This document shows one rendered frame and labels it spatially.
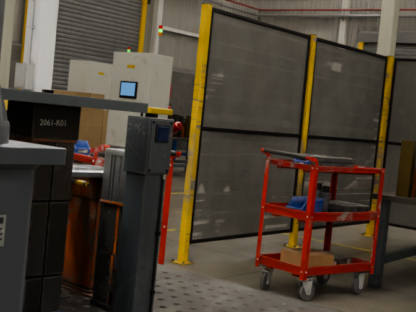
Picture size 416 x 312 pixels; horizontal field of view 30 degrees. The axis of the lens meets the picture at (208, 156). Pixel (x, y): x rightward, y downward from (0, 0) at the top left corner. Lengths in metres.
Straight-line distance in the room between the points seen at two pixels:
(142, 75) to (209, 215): 5.87
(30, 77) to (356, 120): 3.86
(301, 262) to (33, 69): 2.29
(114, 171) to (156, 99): 10.21
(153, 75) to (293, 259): 6.96
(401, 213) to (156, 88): 4.74
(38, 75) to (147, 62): 6.31
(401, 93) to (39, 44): 4.49
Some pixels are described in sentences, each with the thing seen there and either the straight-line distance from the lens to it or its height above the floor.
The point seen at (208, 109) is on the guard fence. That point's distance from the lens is 6.10.
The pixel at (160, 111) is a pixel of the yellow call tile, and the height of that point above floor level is 1.15.
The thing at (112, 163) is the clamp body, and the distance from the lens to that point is 1.74.
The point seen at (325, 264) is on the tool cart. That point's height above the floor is 0.24.
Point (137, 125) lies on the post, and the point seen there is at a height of 1.12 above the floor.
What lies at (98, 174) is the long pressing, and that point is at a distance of 1.80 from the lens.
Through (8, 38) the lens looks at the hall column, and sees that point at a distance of 8.94.
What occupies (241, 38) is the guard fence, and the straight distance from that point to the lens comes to 6.41.
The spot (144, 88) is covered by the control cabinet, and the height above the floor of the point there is 1.46.
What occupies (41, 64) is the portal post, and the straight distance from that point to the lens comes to 5.65.
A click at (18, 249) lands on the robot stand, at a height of 0.98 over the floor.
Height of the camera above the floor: 1.16
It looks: 3 degrees down
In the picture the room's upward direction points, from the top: 6 degrees clockwise
